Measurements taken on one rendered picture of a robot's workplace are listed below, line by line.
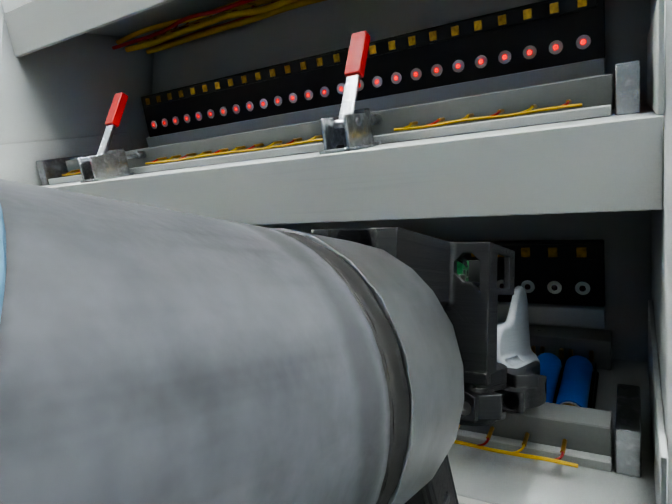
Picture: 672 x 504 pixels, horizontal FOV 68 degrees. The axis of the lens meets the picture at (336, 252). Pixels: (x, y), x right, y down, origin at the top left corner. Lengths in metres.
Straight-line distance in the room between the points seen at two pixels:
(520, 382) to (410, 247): 0.11
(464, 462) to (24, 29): 0.60
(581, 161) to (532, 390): 0.12
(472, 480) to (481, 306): 0.13
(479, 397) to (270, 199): 0.20
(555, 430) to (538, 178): 0.15
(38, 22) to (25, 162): 0.15
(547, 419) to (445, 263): 0.14
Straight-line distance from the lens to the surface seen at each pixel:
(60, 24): 0.63
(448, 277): 0.23
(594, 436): 0.33
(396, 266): 0.15
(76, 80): 0.73
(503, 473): 0.33
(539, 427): 0.34
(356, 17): 0.61
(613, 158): 0.29
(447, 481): 0.24
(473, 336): 0.23
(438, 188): 0.30
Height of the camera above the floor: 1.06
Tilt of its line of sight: 3 degrees up
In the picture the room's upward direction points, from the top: 2 degrees clockwise
